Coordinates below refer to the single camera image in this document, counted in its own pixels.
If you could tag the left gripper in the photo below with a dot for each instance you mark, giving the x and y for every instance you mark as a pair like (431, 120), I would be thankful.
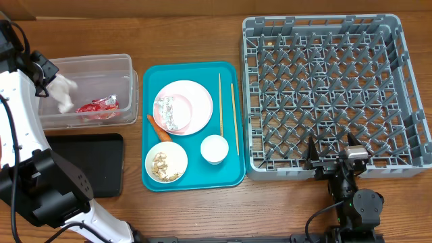
(48, 67)

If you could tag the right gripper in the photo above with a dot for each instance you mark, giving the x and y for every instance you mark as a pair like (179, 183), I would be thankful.
(323, 170)

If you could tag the white napkin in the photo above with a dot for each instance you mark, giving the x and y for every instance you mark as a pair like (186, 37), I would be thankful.
(60, 89)

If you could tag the red snack wrapper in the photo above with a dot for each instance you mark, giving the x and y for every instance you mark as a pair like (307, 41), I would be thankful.
(100, 109)

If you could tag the aluminium foil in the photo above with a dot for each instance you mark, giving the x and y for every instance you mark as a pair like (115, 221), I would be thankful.
(165, 109)

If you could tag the peanut shells and rice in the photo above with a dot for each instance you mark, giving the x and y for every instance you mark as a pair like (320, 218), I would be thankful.
(161, 169)

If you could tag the white bowl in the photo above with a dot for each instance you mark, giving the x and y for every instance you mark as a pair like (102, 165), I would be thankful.
(177, 159)

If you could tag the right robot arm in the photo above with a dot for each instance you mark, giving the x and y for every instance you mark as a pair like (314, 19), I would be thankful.
(358, 210)

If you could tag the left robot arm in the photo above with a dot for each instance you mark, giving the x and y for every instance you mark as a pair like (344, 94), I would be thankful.
(37, 183)

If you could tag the clear plastic bin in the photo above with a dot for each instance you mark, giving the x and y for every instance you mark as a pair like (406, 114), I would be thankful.
(97, 77)

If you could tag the grey dish rack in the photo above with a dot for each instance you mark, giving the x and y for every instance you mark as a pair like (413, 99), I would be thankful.
(325, 78)

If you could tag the black plastic tray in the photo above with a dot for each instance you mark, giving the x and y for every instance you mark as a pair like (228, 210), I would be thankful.
(99, 156)

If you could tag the white cup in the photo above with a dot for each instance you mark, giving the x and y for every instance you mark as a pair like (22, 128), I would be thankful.
(214, 149)

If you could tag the right wooden chopstick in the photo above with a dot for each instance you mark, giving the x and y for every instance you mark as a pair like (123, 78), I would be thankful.
(235, 118)

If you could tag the wooden chopstick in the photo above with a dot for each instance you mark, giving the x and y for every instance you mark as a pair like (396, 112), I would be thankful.
(235, 118)
(220, 105)

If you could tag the left wooden chopstick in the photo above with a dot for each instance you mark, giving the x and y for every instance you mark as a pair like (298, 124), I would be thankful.
(220, 105)

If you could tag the large pink plate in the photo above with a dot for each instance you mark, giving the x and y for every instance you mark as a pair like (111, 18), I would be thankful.
(202, 104)

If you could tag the orange carrot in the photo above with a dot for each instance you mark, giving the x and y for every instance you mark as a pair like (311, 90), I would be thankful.
(161, 133)

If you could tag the teal serving tray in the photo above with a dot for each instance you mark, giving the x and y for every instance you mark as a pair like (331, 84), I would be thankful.
(200, 174)

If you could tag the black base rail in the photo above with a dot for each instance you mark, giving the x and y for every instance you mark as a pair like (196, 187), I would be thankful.
(294, 238)

